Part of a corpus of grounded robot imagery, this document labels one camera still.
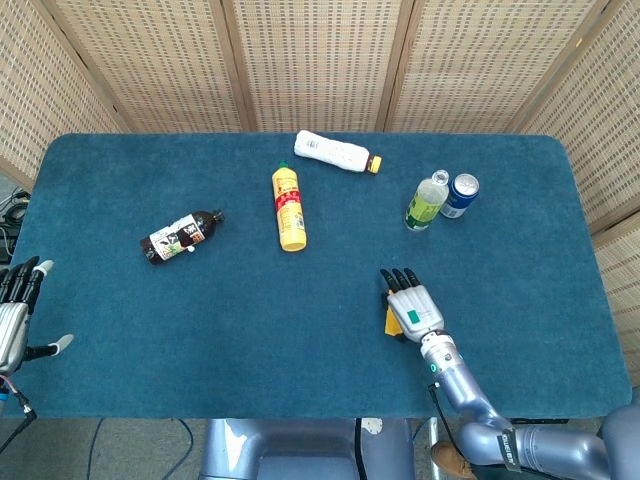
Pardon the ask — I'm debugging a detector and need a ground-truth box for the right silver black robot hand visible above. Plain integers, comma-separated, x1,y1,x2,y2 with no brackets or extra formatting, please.
378,267,447,344

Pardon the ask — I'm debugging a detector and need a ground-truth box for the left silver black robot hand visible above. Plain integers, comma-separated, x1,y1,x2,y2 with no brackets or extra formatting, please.
0,256,75,375

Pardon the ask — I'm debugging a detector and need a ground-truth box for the small yellow object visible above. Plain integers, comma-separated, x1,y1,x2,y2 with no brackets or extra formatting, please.
383,305,404,337

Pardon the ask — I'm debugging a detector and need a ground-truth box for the clear bottle green label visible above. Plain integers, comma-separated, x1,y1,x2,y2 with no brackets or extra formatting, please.
404,169,450,233

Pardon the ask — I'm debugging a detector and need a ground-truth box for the blue drink can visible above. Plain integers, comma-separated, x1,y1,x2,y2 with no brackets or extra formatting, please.
439,173,480,220

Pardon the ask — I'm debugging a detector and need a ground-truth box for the brown leather shoe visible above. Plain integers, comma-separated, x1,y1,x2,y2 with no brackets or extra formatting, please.
430,441,479,480

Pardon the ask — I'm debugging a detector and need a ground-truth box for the yellow plastic bottle red label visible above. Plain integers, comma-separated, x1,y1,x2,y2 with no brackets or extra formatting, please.
271,159,308,253

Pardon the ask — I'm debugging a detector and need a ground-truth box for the blue felt table cover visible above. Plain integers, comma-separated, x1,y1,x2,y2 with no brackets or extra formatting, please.
8,132,634,420

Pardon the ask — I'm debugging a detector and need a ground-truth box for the white-wrapped bottle yellow cap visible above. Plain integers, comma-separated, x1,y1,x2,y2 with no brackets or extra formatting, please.
293,129,384,175

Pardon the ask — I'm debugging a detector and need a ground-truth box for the grey-blue robot torso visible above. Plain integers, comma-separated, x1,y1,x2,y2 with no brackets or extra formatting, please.
199,417,416,480

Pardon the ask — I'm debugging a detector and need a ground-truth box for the dark tea bottle black cap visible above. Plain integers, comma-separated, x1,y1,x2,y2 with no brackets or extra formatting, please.
139,208,225,266

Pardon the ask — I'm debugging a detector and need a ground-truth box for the woven rattan screen panel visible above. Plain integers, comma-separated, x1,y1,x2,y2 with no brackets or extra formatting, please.
39,0,259,135
0,0,126,191
519,0,640,236
382,0,614,135
219,0,416,134
589,219,640,389

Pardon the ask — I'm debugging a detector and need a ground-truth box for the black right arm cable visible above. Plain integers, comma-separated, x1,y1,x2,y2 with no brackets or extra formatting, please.
428,382,469,454

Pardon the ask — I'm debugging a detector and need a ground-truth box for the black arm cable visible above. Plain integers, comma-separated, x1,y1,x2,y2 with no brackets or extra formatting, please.
0,377,39,451
428,382,469,454

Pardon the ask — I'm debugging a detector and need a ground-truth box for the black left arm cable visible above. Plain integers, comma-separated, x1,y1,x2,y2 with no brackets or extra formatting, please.
0,377,39,451

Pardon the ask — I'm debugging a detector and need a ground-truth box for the black floor cable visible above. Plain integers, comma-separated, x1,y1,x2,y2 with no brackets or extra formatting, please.
0,188,32,264

